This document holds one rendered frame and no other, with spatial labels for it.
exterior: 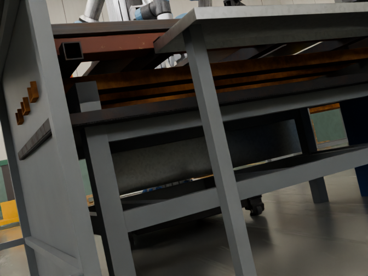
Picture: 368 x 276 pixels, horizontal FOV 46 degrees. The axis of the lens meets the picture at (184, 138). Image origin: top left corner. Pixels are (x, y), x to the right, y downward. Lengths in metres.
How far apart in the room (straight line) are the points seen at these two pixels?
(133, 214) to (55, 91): 0.44
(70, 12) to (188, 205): 11.47
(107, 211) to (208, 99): 0.42
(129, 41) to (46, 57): 0.35
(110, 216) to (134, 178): 0.87
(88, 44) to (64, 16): 11.28
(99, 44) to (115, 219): 0.51
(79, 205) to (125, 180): 1.06
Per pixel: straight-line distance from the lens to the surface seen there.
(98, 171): 1.23
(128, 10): 2.83
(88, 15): 2.45
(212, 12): 1.10
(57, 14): 12.58
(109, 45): 1.31
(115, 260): 1.25
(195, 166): 2.22
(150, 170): 2.12
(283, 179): 1.54
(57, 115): 1.03
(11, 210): 6.88
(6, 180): 9.26
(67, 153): 1.02
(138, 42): 1.35
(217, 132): 1.14
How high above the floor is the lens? 0.40
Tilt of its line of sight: 3 degrees up
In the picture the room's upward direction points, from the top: 12 degrees counter-clockwise
